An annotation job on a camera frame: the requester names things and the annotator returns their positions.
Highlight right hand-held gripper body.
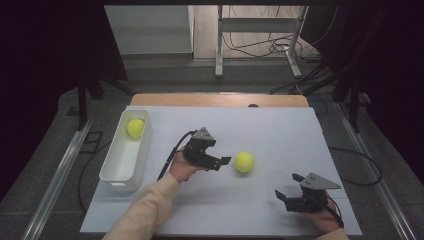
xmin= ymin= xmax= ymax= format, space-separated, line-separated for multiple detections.
xmin=284 ymin=172 xmax=342 ymax=214

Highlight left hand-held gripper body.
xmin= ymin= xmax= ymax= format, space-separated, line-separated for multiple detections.
xmin=182 ymin=126 xmax=223 ymax=172

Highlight yellow tennis ball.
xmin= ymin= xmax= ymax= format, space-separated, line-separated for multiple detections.
xmin=126 ymin=117 xmax=146 ymax=139
xmin=233 ymin=151 xmax=256 ymax=174

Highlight white plastic bin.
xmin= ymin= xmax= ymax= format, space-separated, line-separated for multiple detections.
xmin=98 ymin=108 xmax=154 ymax=193

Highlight person's left hand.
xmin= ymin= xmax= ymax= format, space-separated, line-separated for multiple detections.
xmin=168 ymin=148 xmax=210 ymax=185

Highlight person's right hand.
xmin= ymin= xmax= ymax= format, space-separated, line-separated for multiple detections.
xmin=302 ymin=199 xmax=342 ymax=235

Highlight wooden table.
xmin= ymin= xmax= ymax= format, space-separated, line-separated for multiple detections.
xmin=129 ymin=93 xmax=311 ymax=108

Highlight white table mat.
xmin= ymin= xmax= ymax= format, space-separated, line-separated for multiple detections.
xmin=79 ymin=105 xmax=364 ymax=237

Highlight black stand legs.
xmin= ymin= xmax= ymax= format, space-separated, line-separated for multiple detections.
xmin=299 ymin=63 xmax=372 ymax=134
xmin=75 ymin=64 xmax=135 ymax=132

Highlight grey metal stand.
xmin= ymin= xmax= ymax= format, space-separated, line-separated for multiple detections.
xmin=214 ymin=4 xmax=310 ymax=80

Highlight white cabinet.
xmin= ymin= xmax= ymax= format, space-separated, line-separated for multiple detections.
xmin=104 ymin=4 xmax=195 ymax=56

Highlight dark curtain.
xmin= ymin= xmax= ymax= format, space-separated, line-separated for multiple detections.
xmin=299 ymin=0 xmax=424 ymax=186
xmin=0 ymin=0 xmax=129 ymax=202

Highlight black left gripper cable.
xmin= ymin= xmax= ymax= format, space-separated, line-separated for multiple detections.
xmin=156 ymin=130 xmax=198 ymax=182

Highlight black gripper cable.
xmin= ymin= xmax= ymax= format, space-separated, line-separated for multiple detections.
xmin=156 ymin=130 xmax=198 ymax=182
xmin=325 ymin=195 xmax=345 ymax=230

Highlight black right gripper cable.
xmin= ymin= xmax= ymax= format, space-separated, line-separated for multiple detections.
xmin=325 ymin=195 xmax=345 ymax=230

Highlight aluminium floor rail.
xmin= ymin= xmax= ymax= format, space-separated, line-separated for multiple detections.
xmin=20 ymin=119 xmax=95 ymax=240
xmin=334 ymin=100 xmax=418 ymax=240

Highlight black floor cable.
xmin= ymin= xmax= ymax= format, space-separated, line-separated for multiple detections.
xmin=77 ymin=141 xmax=113 ymax=215
xmin=327 ymin=146 xmax=384 ymax=187

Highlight tangle of black floor cables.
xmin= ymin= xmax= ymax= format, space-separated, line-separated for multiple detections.
xmin=222 ymin=31 xmax=322 ymax=64

